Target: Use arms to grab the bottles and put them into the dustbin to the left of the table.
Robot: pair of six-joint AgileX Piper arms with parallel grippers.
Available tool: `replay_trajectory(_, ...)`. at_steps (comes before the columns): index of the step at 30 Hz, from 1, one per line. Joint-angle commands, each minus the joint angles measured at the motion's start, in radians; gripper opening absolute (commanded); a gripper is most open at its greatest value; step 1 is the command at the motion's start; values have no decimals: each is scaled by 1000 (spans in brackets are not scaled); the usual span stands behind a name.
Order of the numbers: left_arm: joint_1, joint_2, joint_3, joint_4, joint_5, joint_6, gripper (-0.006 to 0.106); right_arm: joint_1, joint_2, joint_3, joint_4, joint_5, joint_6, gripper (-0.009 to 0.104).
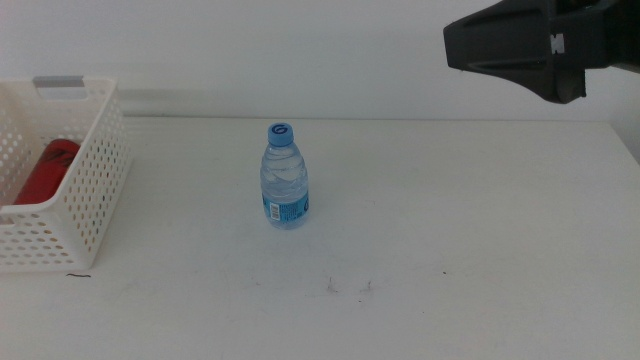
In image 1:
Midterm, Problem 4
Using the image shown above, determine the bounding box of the white perforated plastic basket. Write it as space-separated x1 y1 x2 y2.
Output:
0 75 134 274

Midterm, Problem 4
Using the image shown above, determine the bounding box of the red soda can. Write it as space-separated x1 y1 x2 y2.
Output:
13 138 82 206

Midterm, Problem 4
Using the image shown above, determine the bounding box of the clear blue-capped water bottle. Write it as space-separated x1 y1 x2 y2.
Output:
259 122 310 231

